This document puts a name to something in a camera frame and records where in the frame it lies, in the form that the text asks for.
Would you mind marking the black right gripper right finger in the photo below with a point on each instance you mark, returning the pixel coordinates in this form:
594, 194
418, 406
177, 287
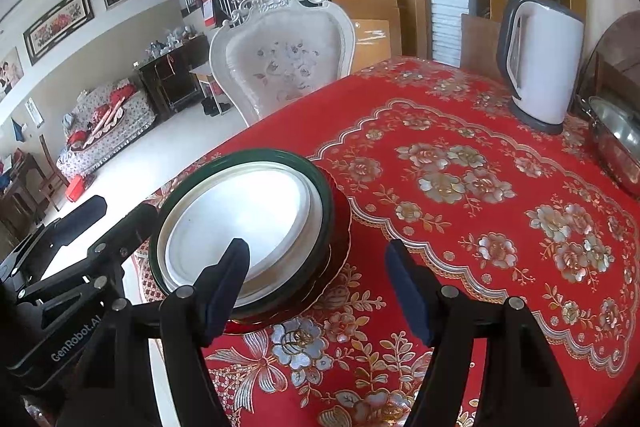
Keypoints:
522, 383

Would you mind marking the small white side table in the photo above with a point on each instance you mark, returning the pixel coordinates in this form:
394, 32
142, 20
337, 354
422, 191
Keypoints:
214, 102

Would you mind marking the wooden chair by wall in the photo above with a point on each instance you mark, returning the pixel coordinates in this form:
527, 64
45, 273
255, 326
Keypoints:
52, 182

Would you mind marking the red glass scalloped plate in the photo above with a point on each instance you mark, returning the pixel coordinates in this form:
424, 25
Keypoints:
336, 255

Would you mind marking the framed flower painting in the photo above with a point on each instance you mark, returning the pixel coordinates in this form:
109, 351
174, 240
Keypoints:
56, 25

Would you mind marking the green bowl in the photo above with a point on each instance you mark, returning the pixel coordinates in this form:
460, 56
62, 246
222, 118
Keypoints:
320, 206

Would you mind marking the dark wooden cabinet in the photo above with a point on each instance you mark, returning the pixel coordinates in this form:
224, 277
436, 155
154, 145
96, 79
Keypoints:
169, 80

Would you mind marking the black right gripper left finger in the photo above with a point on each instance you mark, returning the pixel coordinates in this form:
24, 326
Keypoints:
113, 383

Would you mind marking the red box on floor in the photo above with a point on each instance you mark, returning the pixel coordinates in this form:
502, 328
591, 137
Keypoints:
75, 188

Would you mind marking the white grey electric kettle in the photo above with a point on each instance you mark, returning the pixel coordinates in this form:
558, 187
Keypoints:
538, 54

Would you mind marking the white ornate upholstered chair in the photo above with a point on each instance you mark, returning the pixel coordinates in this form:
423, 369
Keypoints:
271, 53

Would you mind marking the white plate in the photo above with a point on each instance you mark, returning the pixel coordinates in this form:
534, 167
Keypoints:
240, 221

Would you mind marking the framed wedding photo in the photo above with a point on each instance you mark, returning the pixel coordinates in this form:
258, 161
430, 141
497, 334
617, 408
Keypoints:
11, 72

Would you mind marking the red standing sign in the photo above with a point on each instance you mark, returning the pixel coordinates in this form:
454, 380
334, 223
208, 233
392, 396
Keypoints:
208, 11

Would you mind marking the floral sofa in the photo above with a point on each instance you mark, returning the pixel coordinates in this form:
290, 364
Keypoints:
104, 121

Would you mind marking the red floral tablecloth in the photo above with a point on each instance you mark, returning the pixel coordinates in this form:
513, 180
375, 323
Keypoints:
430, 155

